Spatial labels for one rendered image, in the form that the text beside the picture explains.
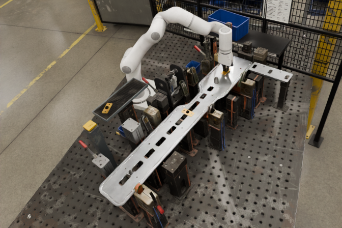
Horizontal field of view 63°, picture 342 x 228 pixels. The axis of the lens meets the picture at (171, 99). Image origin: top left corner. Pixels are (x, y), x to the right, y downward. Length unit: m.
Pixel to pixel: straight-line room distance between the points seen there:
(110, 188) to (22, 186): 1.77
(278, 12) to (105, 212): 1.84
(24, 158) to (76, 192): 1.51
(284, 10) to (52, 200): 2.09
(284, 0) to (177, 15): 0.84
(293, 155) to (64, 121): 2.58
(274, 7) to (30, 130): 2.94
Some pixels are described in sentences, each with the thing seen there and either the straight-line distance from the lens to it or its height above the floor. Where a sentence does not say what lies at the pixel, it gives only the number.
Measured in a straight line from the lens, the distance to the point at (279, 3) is 2.30.
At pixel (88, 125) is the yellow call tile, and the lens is 1.72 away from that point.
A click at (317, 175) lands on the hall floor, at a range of 2.82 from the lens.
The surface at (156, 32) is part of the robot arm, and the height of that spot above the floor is 1.42.
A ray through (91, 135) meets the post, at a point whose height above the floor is 1.12.
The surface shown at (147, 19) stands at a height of 0.27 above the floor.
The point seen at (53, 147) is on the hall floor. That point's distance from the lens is 3.40.
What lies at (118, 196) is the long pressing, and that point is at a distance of 1.58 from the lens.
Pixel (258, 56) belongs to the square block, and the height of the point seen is 1.03.
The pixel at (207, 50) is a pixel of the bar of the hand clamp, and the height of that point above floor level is 1.15.
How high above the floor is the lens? 2.34
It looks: 44 degrees down
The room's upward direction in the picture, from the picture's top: 12 degrees counter-clockwise
